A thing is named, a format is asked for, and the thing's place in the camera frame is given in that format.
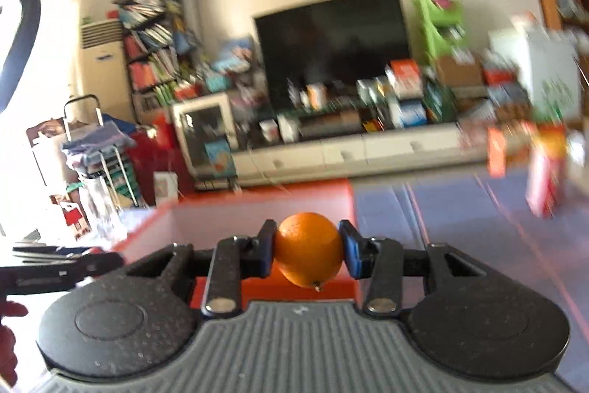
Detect black television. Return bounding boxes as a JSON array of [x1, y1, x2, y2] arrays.
[[254, 0, 412, 111]]

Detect clear glass mug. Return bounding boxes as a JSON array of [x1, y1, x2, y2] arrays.
[[82, 176, 128, 243]]

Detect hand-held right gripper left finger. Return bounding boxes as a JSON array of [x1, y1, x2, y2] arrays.
[[154, 219, 278, 315]]

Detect red snack box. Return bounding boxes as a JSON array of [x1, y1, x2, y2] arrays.
[[526, 125, 570, 218]]

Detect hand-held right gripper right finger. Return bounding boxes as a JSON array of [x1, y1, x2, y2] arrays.
[[339, 220, 487, 315]]

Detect orange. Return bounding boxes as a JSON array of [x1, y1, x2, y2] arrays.
[[275, 212, 345, 290]]

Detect blue plaid tablecloth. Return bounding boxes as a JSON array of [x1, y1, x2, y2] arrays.
[[352, 172, 589, 393]]

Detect dark curved band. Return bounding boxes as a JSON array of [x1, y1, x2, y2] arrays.
[[0, 0, 43, 114]]

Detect orange box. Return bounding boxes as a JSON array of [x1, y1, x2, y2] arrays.
[[108, 179, 359, 316]]

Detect white wire cart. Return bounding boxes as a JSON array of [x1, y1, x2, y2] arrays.
[[61, 95, 140, 210]]

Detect dark bookshelf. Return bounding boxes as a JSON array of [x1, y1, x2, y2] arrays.
[[112, 0, 204, 123]]

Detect large white box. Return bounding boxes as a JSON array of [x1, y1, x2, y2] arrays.
[[488, 26, 581, 118]]

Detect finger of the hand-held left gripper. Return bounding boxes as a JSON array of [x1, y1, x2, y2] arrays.
[[0, 252, 126, 297]]

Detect white glass-door cabinet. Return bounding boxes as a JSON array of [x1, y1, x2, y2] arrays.
[[172, 92, 241, 183]]

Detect person's left hand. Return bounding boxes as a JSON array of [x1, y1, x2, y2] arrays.
[[0, 300, 29, 385]]

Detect white television stand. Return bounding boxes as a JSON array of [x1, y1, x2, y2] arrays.
[[229, 122, 489, 187]]

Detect white floor air conditioner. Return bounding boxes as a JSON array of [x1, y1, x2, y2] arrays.
[[79, 19, 135, 118]]

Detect red and white cardboard box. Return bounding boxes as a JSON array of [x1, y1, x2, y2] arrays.
[[56, 199, 94, 241]]

